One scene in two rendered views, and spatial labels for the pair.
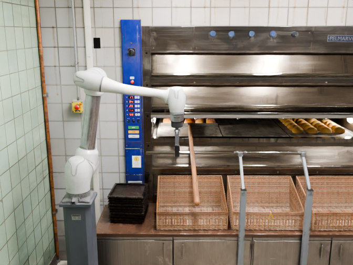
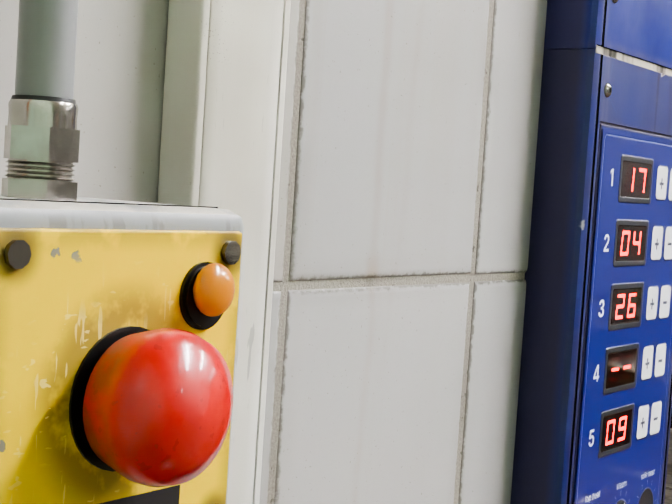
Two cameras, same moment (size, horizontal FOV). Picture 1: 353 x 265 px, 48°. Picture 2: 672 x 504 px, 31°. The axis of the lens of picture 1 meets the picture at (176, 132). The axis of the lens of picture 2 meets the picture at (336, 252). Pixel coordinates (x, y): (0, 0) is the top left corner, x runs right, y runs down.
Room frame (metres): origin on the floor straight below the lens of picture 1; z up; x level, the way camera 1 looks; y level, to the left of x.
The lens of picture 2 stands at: (3.00, 1.04, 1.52)
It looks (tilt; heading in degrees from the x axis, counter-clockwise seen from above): 3 degrees down; 305
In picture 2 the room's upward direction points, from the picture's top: 4 degrees clockwise
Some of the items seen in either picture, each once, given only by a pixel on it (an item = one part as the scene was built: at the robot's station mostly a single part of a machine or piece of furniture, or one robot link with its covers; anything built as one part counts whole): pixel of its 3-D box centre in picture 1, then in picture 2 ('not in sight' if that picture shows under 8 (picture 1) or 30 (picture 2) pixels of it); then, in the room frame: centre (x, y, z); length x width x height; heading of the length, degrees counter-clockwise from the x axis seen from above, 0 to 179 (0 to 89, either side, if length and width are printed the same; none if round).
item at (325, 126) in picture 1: (309, 123); not in sight; (3.73, -1.27, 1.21); 0.61 x 0.48 x 0.06; 0
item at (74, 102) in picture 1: (78, 106); (34, 378); (3.26, 0.81, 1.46); 0.10 x 0.07 x 0.10; 90
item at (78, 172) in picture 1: (77, 173); not in sight; (2.46, 0.64, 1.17); 0.18 x 0.16 x 0.22; 177
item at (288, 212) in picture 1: (262, 201); not in sight; (3.02, -0.71, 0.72); 0.56 x 0.49 x 0.28; 89
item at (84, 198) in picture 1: (78, 195); not in sight; (2.43, 0.64, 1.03); 0.22 x 0.18 x 0.06; 0
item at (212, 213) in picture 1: (190, 201); not in sight; (3.03, -0.12, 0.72); 0.56 x 0.49 x 0.28; 91
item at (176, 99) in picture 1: (176, 99); not in sight; (2.46, 0.00, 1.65); 0.13 x 0.11 x 0.16; 177
